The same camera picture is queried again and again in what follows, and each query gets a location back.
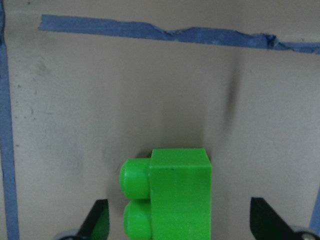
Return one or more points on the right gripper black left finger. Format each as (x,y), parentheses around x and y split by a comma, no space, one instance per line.
(96,225)

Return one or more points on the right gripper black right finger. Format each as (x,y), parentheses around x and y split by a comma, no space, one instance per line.
(266,224)

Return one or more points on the green toy block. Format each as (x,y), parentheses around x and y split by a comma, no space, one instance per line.
(170,195)

